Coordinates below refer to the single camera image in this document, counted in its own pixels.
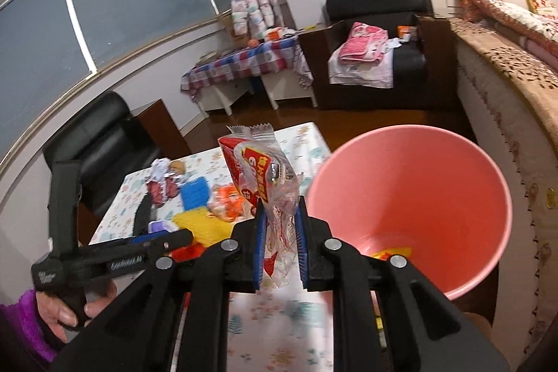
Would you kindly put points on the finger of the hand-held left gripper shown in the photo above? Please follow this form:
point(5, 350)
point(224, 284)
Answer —
point(148, 255)
point(144, 240)

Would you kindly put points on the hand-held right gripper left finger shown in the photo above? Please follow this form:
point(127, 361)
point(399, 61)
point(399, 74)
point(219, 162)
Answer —
point(260, 245)

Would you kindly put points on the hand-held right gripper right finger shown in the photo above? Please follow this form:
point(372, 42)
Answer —
point(301, 250)

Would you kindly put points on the orange and white wrapper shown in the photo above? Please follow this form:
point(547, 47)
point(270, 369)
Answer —
point(226, 202)

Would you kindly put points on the blue foam net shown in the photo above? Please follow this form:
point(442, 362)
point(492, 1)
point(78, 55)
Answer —
point(194, 193)

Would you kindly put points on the red and white snack wrapper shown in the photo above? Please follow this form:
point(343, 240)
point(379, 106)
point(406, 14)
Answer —
point(253, 167)

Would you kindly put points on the pink plastic bucket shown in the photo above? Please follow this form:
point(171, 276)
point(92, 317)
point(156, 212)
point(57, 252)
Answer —
point(414, 189)

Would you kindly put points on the person's left forearm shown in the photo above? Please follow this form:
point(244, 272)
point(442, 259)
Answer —
point(22, 324)

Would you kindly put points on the person's left hand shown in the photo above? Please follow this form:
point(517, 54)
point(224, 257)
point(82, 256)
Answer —
point(59, 313)

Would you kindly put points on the black plastic wrapper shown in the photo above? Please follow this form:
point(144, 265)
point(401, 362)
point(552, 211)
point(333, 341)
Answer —
point(141, 210)

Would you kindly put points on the red plastic scrap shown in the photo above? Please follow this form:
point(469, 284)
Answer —
point(187, 252)

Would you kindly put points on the crumpled red wrapper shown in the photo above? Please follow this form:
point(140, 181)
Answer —
point(164, 189)

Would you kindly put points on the brown nut shell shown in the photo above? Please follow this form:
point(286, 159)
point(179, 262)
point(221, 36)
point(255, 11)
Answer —
point(177, 167)

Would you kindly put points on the table with floral tablecloth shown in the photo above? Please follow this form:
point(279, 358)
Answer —
point(270, 328)

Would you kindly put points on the yellow wrapper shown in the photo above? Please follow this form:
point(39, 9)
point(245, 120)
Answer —
point(392, 252)

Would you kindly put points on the white side table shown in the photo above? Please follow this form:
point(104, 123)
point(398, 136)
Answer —
point(222, 93)
point(287, 86)

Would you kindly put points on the plaid tablecloth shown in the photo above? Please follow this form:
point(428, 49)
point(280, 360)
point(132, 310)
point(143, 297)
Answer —
point(248, 60)

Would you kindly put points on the white cloth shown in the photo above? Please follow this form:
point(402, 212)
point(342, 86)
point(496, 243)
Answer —
point(362, 73)

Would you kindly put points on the orange fruit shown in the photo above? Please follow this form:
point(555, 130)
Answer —
point(252, 43)

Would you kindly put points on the orange and white box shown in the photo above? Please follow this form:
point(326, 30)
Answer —
point(274, 34)

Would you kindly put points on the curved window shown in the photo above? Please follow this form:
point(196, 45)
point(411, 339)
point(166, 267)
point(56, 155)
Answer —
point(117, 14)

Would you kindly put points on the pink blanket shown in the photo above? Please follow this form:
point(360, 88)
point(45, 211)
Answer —
point(364, 43)

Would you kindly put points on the white paper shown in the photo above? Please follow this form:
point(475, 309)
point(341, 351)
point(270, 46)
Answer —
point(396, 43)

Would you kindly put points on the small orange box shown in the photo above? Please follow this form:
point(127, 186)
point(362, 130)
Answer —
point(406, 33)

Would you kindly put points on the bed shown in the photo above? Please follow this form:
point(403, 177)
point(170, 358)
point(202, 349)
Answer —
point(501, 102)

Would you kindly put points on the brown patterned bed blanket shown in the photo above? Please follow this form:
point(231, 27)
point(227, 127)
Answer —
point(514, 67)

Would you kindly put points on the red and white quilt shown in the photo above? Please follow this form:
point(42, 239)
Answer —
point(518, 17)

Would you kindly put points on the yellow cushion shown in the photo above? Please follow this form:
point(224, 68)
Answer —
point(542, 0)

